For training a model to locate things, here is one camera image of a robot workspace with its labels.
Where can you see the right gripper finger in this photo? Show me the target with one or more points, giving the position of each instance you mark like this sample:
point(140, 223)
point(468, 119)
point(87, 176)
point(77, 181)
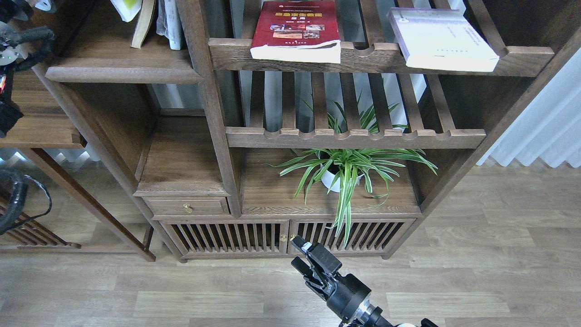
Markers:
point(303, 246)

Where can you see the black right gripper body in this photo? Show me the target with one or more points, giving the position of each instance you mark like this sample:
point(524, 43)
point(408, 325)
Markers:
point(346, 296)

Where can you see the yellow green book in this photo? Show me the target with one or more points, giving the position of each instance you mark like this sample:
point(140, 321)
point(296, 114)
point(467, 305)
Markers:
point(127, 9)

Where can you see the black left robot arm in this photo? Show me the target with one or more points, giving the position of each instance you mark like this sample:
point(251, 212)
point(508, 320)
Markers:
point(13, 58)

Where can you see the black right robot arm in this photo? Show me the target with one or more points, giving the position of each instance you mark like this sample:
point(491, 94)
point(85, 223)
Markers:
point(376, 320)

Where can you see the white plant pot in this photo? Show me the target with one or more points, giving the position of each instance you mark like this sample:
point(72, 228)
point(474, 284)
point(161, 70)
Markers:
point(329, 182)

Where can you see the green spider plant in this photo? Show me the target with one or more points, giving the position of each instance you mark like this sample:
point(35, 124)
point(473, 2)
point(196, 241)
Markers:
point(351, 165)

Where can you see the brass drawer knob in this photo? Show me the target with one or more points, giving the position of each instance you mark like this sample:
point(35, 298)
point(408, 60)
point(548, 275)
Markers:
point(187, 208)

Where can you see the dark wooden bookshelf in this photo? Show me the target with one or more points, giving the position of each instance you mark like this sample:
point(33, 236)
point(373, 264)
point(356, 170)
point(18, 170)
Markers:
point(206, 125)

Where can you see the red cover book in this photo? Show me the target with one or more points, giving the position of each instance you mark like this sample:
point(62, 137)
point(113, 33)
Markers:
point(297, 31)

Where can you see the white lavender book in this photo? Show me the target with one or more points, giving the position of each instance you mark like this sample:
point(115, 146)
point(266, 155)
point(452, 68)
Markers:
point(440, 39)

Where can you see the white curtain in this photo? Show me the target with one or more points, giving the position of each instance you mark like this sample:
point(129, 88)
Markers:
point(549, 129)

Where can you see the tan upright book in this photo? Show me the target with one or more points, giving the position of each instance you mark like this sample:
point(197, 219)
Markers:
point(144, 23)

